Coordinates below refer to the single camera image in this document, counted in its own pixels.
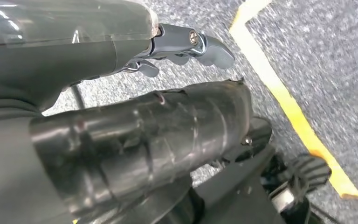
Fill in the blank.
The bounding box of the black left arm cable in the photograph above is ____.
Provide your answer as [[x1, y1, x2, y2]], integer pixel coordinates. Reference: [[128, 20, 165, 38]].
[[71, 85, 86, 110]]

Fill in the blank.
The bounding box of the yellow floor tape square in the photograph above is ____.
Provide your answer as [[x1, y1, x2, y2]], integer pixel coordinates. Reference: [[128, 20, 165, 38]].
[[228, 0, 358, 201]]

